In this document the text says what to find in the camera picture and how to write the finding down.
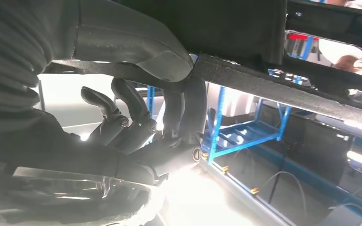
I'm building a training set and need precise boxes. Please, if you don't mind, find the black panel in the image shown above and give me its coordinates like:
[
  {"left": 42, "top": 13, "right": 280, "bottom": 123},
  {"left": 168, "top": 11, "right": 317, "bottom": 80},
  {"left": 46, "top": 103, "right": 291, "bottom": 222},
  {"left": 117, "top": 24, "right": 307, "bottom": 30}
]
[{"left": 255, "top": 103, "right": 355, "bottom": 185}]

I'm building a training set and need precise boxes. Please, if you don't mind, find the person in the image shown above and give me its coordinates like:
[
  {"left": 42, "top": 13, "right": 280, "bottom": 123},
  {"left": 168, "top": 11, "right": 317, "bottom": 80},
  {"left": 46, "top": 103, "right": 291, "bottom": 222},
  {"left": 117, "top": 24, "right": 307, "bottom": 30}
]
[{"left": 318, "top": 0, "right": 362, "bottom": 75}]

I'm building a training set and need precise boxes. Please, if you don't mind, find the blue steel beam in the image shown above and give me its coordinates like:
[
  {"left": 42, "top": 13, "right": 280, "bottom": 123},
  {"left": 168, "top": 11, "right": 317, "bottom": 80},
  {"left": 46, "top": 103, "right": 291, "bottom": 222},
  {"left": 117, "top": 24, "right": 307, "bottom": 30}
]
[{"left": 253, "top": 145, "right": 362, "bottom": 216}]

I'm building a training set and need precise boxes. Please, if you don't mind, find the aluminium rail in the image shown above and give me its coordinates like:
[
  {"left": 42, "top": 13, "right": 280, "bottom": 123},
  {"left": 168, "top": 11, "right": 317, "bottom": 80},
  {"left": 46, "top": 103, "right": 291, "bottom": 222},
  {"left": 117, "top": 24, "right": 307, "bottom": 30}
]
[{"left": 199, "top": 158, "right": 296, "bottom": 226}]

